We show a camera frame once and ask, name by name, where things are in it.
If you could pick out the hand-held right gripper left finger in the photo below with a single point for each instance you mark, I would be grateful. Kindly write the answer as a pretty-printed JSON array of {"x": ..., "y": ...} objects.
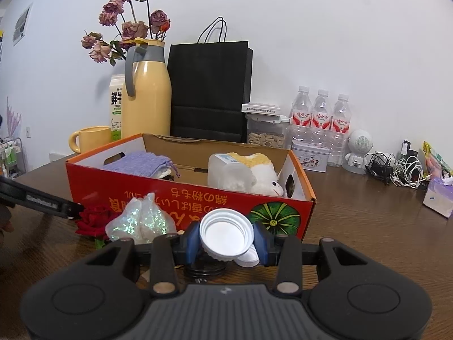
[{"x": 194, "y": 242}]

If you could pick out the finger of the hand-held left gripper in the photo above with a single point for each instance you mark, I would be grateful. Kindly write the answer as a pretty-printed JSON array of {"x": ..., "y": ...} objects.
[{"x": 75, "y": 210}]

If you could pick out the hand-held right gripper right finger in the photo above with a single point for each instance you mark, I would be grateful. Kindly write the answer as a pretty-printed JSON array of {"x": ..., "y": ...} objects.
[{"x": 262, "y": 244}]

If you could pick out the small white plastic lid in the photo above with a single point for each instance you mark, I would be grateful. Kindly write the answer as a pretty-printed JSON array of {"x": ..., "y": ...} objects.
[{"x": 247, "y": 259}]

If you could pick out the red rose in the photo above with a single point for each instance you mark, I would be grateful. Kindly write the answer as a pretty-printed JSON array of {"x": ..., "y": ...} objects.
[{"x": 93, "y": 219}]

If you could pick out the large white plastic lid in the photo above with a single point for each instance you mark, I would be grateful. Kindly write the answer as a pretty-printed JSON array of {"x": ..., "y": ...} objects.
[{"x": 226, "y": 233}]

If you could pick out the red cardboard box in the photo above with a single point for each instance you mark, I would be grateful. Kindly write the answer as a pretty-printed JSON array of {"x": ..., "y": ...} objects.
[{"x": 116, "y": 184}]

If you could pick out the iridescent plastic bag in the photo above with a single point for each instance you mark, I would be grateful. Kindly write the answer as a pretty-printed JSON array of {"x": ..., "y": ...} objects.
[{"x": 141, "y": 219}]

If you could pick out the white yellow plush sheep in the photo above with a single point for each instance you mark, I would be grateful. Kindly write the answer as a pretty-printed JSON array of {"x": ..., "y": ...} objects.
[{"x": 263, "y": 177}]

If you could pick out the clear plastic jar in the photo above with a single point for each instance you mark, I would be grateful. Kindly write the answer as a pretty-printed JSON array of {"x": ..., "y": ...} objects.
[{"x": 230, "y": 173}]

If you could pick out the purple towel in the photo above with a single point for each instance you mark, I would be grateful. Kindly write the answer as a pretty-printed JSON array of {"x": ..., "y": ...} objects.
[{"x": 138, "y": 163}]

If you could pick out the person's left hand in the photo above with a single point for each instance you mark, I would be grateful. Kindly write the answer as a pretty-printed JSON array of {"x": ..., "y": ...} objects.
[{"x": 4, "y": 225}]

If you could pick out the metal storage rack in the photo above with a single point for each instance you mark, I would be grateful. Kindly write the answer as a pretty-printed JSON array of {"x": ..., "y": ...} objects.
[{"x": 10, "y": 159}]

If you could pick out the yellow mug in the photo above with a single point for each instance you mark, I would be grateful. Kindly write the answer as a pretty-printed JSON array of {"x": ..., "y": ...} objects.
[{"x": 93, "y": 140}]

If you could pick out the pale printed tin box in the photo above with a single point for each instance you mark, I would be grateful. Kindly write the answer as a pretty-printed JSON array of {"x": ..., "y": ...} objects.
[{"x": 309, "y": 157}]

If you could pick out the clear seed container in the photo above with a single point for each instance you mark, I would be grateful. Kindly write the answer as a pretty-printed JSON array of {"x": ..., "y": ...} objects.
[{"x": 265, "y": 138}]

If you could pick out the white milk carton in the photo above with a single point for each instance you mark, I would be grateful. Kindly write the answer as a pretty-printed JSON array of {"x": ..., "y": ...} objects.
[{"x": 116, "y": 106}]

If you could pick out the yellow thermos jug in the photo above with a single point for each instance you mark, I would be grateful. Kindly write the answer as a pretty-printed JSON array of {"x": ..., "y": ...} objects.
[{"x": 148, "y": 106}]

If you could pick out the flat white box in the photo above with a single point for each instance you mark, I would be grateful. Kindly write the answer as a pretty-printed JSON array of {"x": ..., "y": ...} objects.
[{"x": 261, "y": 108}]

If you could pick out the clear water bottle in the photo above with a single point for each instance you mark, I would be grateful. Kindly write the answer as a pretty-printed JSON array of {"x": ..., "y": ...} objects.
[
  {"x": 340, "y": 120},
  {"x": 300, "y": 109},
  {"x": 321, "y": 111}
]

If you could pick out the white robot speaker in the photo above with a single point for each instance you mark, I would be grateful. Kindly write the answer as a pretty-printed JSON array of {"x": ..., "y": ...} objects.
[{"x": 359, "y": 143}]

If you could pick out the black paper bag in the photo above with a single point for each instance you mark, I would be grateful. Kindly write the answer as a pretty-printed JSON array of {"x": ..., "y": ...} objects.
[{"x": 208, "y": 88}]

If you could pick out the black upright device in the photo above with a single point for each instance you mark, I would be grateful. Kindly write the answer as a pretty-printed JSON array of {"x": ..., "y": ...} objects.
[{"x": 407, "y": 148}]

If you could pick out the purple tissue pack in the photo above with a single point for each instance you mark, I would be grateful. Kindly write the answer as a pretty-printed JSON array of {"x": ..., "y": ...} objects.
[{"x": 439, "y": 198}]

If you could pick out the dried pink rose bouquet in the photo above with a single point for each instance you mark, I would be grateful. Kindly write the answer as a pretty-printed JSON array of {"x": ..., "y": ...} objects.
[{"x": 159, "y": 17}]

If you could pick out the white wall socket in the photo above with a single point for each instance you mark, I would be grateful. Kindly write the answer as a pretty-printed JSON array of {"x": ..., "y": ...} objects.
[
  {"x": 56, "y": 157},
  {"x": 28, "y": 132}
]

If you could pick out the purple wall decal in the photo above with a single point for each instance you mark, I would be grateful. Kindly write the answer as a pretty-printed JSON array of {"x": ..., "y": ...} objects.
[{"x": 13, "y": 118}]

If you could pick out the framed wall picture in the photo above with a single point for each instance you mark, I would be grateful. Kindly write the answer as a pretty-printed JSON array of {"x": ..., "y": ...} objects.
[{"x": 22, "y": 24}]

